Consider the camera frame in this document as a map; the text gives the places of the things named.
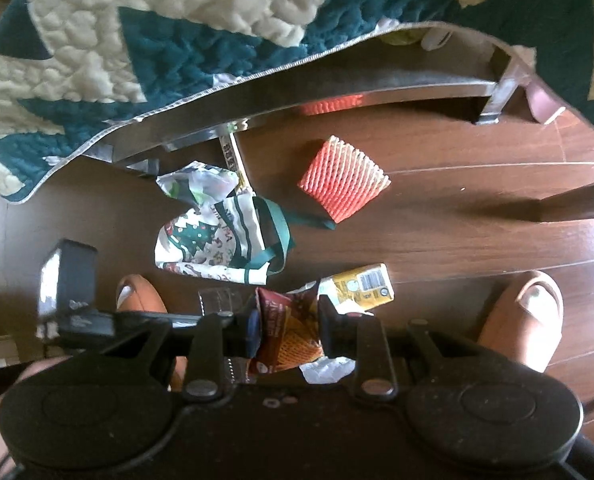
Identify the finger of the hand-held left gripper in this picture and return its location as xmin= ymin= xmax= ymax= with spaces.
xmin=117 ymin=311 xmax=200 ymax=334

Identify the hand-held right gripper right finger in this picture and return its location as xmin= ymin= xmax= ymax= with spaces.
xmin=318 ymin=296 xmax=512 ymax=403

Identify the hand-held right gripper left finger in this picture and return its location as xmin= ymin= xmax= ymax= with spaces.
xmin=97 ymin=310 xmax=264 ymax=402

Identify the red orange snack packet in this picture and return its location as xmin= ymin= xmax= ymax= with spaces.
xmin=247 ymin=287 xmax=328 ymax=373

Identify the yellow juice carton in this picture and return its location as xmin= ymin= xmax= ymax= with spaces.
xmin=317 ymin=262 xmax=395 ymax=311

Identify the orange slipper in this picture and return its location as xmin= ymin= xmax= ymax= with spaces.
xmin=114 ymin=274 xmax=188 ymax=393
xmin=477 ymin=270 xmax=565 ymax=376

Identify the crumpled white tissue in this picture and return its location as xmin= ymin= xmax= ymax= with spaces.
xmin=299 ymin=357 xmax=355 ymax=386

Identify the clear plastic wrapper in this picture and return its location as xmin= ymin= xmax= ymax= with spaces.
xmin=198 ymin=287 xmax=250 ymax=317

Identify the christmas tree gift bag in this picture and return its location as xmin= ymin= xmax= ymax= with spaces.
xmin=153 ymin=192 xmax=338 ymax=283

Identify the crumpled green white wrapper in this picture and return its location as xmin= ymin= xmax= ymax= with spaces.
xmin=156 ymin=160 xmax=240 ymax=206

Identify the red foam fruit net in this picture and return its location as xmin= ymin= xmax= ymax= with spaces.
xmin=297 ymin=135 xmax=393 ymax=223

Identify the printed paper strip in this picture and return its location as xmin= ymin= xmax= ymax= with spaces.
xmin=217 ymin=132 xmax=255 ymax=196

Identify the teal white zigzag quilt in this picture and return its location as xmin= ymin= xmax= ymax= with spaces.
xmin=0 ymin=0 xmax=594 ymax=206

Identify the pink desk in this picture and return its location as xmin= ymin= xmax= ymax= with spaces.
xmin=524 ymin=80 xmax=568 ymax=126

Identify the metal bench frame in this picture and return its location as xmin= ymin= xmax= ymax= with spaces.
xmin=111 ymin=35 xmax=530 ymax=166

